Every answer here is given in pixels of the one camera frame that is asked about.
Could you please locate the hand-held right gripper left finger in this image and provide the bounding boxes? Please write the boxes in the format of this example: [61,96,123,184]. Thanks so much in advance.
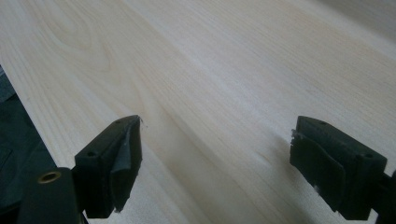
[73,114,144,219]

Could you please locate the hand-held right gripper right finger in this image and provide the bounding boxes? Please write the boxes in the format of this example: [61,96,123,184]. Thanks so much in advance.
[289,115,389,221]

